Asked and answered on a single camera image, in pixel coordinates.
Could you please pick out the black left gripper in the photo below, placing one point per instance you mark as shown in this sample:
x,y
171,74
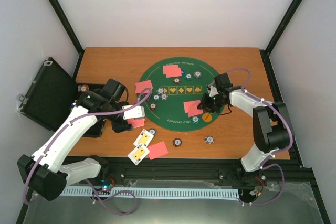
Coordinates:
x,y
119,127

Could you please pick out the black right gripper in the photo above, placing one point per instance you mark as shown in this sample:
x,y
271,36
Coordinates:
x,y
205,105

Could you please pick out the orange big blind button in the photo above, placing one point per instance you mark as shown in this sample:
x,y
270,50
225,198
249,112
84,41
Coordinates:
x,y
207,117

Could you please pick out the red playing card deck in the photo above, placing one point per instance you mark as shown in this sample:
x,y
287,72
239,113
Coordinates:
x,y
136,123

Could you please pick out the two of clubs card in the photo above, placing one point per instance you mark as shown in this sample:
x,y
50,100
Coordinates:
x,y
144,138

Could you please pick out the teal 50 chip stack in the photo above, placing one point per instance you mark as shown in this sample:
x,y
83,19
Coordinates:
x,y
152,131

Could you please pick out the two of spades card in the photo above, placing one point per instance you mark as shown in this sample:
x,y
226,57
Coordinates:
x,y
138,154

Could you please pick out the blue 10 chip stack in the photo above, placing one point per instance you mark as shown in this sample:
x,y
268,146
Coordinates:
x,y
209,139

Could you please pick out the black triangular all-in marker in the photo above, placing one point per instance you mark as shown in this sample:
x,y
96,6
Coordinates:
x,y
148,97

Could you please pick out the brown 100 chip stack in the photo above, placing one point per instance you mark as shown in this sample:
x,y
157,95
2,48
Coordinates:
x,y
177,142

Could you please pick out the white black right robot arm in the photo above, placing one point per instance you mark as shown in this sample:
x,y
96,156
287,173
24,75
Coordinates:
x,y
272,130

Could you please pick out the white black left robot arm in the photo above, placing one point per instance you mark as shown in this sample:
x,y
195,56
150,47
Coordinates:
x,y
44,171

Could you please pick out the round green poker mat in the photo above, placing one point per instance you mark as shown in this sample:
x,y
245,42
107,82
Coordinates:
x,y
169,113

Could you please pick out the brown chip in case corner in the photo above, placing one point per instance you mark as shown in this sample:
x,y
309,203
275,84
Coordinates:
x,y
83,88

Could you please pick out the black poker chip case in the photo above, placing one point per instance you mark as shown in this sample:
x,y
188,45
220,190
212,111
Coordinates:
x,y
53,91

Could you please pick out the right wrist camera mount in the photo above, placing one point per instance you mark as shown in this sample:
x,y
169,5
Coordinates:
x,y
212,90

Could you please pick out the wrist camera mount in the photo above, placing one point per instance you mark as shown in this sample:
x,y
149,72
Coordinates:
x,y
137,112
212,90

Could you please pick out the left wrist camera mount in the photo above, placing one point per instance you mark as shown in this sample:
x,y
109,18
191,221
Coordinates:
x,y
137,112

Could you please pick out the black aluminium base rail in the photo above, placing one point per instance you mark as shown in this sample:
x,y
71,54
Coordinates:
x,y
223,172

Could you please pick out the light blue cable duct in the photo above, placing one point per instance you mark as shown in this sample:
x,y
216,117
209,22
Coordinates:
x,y
171,193

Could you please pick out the black right frame post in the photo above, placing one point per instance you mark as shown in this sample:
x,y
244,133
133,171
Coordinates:
x,y
291,10

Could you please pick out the black frame post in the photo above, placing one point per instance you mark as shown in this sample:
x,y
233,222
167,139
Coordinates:
x,y
67,26
291,10

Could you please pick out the black left frame post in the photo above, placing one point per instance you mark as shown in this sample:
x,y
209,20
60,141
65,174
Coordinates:
x,y
67,26

